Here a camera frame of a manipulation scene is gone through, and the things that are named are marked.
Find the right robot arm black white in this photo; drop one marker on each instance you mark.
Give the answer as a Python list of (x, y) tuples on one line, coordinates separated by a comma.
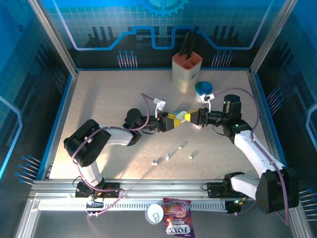
[(255, 151)]

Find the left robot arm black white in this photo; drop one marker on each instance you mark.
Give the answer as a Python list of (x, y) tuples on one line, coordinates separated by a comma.
[(116, 137)]

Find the white cup blue lid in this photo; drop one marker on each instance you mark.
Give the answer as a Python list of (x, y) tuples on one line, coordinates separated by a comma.
[(203, 86)]

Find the beige knife block orange top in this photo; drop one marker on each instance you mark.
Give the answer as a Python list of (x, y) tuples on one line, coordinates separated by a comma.
[(184, 77)]

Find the purple Fox's candy bag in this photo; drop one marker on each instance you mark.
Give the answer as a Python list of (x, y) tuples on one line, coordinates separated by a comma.
[(177, 215)]

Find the white pull-tab can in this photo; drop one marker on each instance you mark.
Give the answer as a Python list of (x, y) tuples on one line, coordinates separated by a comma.
[(153, 213)]

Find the aluminium side rail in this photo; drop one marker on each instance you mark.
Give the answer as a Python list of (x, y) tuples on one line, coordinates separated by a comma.
[(258, 99), (68, 99)]

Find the aluminium front rail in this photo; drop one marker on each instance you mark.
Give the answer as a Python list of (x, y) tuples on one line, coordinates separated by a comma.
[(161, 187)]

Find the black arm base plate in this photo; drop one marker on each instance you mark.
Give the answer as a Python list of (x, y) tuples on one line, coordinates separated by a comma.
[(111, 189), (215, 189)]

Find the aluminium frame post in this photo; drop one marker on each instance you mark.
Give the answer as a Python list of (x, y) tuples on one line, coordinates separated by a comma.
[(271, 37), (55, 37)]

